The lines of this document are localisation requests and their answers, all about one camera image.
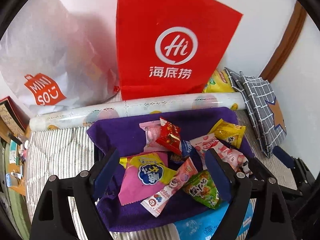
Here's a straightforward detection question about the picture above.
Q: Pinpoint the fruit print rolled mat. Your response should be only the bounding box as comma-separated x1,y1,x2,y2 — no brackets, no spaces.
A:
29,92,246,132

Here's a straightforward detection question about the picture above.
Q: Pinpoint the blue tissue pack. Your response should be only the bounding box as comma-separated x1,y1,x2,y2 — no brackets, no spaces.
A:
174,199,256,239

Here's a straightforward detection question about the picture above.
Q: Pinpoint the purple towel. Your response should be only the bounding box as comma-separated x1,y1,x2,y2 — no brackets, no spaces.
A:
87,107,238,232

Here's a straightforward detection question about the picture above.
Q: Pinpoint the brown wooden door frame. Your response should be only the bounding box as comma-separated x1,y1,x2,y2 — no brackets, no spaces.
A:
260,1,307,83

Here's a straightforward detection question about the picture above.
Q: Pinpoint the light pink snack packet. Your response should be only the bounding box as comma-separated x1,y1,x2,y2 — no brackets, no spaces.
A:
139,120,168,152

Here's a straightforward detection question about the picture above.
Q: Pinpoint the red Haidilao paper bag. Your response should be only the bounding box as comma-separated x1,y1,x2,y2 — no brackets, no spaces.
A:
116,0,242,100

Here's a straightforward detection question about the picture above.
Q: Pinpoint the blue nut snack packet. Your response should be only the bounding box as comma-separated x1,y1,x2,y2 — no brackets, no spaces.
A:
170,140,199,164

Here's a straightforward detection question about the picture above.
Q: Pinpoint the white Miniso plastic bag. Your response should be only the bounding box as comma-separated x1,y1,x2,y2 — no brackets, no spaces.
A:
1,0,119,115

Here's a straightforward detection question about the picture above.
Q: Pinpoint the red gold snack packet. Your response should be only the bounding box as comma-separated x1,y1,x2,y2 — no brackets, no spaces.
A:
156,117,182,155

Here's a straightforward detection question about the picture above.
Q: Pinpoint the wooden bedside table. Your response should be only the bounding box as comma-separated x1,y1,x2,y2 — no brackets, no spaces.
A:
5,132,29,197

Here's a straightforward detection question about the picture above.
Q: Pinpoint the green snack packet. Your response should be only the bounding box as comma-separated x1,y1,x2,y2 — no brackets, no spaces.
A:
182,170,221,209

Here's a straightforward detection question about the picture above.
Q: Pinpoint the red white jelly packet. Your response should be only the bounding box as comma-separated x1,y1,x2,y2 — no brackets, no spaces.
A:
190,133,253,176

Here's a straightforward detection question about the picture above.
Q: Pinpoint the long strawberry bear snack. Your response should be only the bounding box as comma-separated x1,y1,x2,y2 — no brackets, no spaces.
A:
141,158,198,217

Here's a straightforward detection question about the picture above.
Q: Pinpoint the yellow bag behind roll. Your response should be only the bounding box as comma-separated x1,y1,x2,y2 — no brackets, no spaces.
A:
203,70,235,93

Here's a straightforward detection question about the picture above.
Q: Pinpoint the brown patterned box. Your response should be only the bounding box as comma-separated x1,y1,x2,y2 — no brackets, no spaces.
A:
0,96,30,142

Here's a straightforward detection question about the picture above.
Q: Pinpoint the magenta yellow snack packet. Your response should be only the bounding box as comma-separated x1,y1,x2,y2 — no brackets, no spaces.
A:
118,152,176,206

